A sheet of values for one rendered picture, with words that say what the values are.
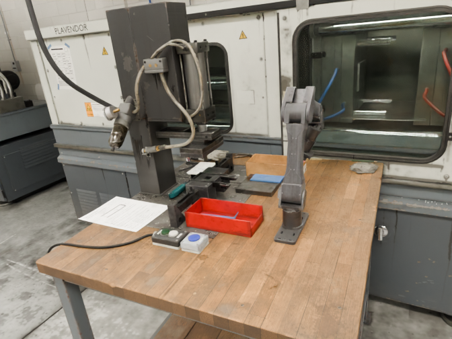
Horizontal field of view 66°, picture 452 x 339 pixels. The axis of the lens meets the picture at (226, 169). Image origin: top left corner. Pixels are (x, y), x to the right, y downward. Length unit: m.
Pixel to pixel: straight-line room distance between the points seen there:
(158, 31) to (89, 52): 1.37
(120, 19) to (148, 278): 0.92
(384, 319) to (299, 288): 1.32
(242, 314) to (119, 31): 1.07
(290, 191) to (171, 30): 0.69
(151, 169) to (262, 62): 0.82
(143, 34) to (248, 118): 0.85
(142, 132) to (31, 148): 3.02
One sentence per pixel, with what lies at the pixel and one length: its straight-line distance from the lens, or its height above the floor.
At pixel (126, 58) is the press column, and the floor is 1.47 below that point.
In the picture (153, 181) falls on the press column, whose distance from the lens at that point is 1.55.
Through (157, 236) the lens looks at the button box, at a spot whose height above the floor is 0.93.
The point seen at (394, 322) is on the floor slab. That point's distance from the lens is 2.25.
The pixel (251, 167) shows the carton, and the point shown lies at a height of 0.94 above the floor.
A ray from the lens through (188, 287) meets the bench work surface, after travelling 1.01.
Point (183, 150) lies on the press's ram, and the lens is 1.34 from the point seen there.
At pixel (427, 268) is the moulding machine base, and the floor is 0.34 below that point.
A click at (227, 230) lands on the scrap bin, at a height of 0.91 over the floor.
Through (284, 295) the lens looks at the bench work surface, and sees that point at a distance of 0.96.
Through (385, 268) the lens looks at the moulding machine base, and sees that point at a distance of 2.12.
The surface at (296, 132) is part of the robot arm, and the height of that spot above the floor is 1.22.
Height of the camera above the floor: 1.53
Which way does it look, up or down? 21 degrees down
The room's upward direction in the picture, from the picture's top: 6 degrees counter-clockwise
